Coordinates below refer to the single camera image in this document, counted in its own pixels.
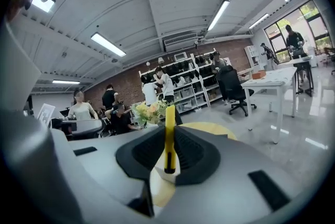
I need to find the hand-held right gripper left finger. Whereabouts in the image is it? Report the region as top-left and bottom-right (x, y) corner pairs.
(51, 125), (166, 219)

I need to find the white storage shelf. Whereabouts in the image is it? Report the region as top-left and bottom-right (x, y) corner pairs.
(190, 48), (226, 106)
(138, 57), (210, 114)

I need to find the black office chair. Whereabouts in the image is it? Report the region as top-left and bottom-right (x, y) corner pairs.
(216, 65), (258, 117)

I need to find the black-legged table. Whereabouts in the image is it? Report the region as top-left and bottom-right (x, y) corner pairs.
(284, 54), (315, 97)

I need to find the ceiling light panel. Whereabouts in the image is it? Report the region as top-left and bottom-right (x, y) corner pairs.
(31, 0), (56, 13)

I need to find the yellow utility knife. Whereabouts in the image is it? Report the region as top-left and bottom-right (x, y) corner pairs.
(164, 106), (182, 174)

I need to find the yellow flower bouquet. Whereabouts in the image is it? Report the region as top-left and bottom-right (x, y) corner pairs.
(130, 99), (174, 127)

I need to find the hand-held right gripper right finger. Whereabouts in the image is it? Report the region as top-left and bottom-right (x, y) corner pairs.
(156, 123), (311, 220)

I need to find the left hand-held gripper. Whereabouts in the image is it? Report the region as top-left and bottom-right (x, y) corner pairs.
(36, 103), (103, 140)

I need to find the ceiling air conditioner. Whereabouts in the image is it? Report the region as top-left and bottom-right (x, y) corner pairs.
(162, 31), (198, 52)

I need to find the small white shelf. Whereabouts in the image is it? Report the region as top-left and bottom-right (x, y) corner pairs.
(244, 44), (261, 66)

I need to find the black-framed window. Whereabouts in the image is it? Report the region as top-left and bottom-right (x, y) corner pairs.
(263, 0), (333, 63)

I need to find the white long table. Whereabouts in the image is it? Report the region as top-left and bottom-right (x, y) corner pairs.
(240, 66), (298, 144)

